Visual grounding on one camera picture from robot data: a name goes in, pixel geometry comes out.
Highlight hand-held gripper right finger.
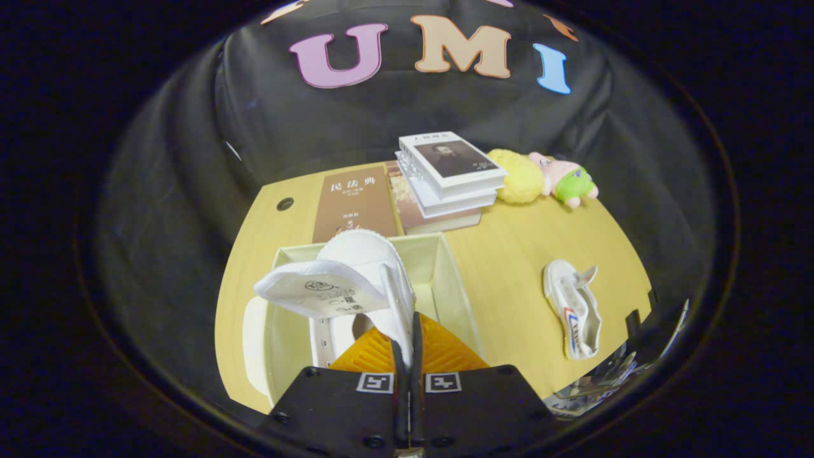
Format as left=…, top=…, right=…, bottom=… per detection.
left=410, top=312, right=555, bottom=458

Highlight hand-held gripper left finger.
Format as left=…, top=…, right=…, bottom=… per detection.
left=258, top=328, right=409, bottom=458

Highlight grey fabric storage box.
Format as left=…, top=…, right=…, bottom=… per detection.
left=243, top=232, right=484, bottom=408

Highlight white canvas shoe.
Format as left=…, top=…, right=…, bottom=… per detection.
left=253, top=229, right=417, bottom=370
left=542, top=259, right=603, bottom=361

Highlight colourful printed sheet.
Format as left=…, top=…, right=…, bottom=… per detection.
left=547, top=347, right=638, bottom=418

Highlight brown cover book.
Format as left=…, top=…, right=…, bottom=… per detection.
left=312, top=166, right=399, bottom=244

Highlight white paperback book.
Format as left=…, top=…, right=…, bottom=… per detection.
left=395, top=151, right=499, bottom=221

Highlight yellow plush toy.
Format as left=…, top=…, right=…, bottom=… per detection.
left=486, top=148, right=547, bottom=205

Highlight pink plush toy green shorts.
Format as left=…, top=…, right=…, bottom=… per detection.
left=529, top=151, right=600, bottom=209

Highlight white portrait cover book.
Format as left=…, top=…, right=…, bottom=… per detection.
left=399, top=132, right=508, bottom=198

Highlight black backdrop cloth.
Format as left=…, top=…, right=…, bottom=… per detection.
left=95, top=0, right=719, bottom=408

